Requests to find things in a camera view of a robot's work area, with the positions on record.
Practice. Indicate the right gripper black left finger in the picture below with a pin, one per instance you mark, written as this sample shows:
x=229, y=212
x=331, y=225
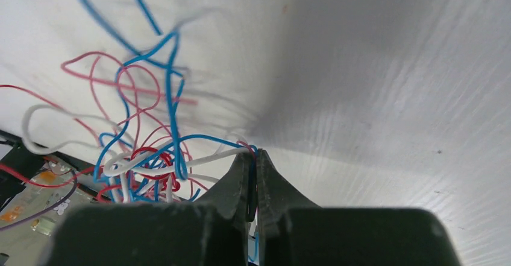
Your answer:
x=212, y=230

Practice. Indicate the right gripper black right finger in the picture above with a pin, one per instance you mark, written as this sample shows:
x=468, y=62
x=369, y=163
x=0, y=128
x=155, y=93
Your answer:
x=293, y=230

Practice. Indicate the right controller board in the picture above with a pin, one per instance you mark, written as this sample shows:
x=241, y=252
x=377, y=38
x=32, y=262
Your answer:
x=28, y=220

